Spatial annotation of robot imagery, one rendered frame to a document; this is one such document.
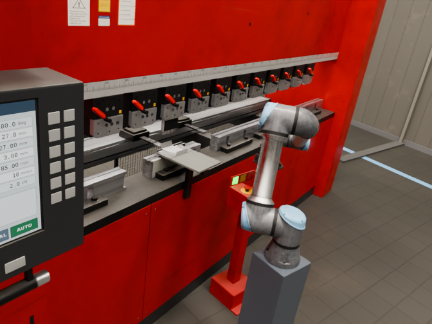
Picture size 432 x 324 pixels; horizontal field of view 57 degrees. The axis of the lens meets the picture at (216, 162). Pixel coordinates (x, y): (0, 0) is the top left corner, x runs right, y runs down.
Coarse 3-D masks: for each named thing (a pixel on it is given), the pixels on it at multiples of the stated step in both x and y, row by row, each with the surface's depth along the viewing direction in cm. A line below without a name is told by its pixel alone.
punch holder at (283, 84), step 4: (284, 68) 272; (288, 68) 277; (292, 68) 283; (280, 72) 274; (284, 72) 274; (288, 72) 279; (280, 76) 275; (284, 76) 276; (280, 80) 276; (284, 80) 278; (280, 84) 276; (284, 84) 280; (288, 84) 285; (280, 88) 277; (284, 88) 282; (288, 88) 288
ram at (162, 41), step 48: (48, 0) 121; (96, 0) 135; (144, 0) 152; (192, 0) 174; (240, 0) 203; (288, 0) 243; (336, 0) 305; (48, 48) 127; (96, 48) 142; (144, 48) 160; (192, 48) 185; (240, 48) 219; (288, 48) 266; (336, 48) 342; (96, 96) 149
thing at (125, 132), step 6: (120, 132) 210; (126, 132) 208; (132, 132) 206; (138, 132) 209; (144, 132) 211; (126, 138) 209; (132, 138) 206; (138, 138) 209; (144, 138) 208; (156, 144) 203
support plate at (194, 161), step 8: (160, 152) 195; (168, 152) 197; (192, 152) 201; (176, 160) 190; (184, 160) 191; (192, 160) 192; (200, 160) 194; (208, 160) 195; (216, 160) 196; (192, 168) 184; (200, 168) 185; (208, 168) 188
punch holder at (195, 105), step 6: (186, 84) 197; (192, 84) 195; (198, 84) 199; (204, 84) 203; (210, 84) 207; (186, 90) 198; (192, 90) 196; (198, 90) 200; (204, 90) 204; (186, 96) 199; (192, 96) 198; (204, 96) 206; (186, 102) 201; (192, 102) 199; (198, 102) 203; (204, 102) 210; (186, 108) 202; (192, 108) 201; (198, 108) 205; (204, 108) 209
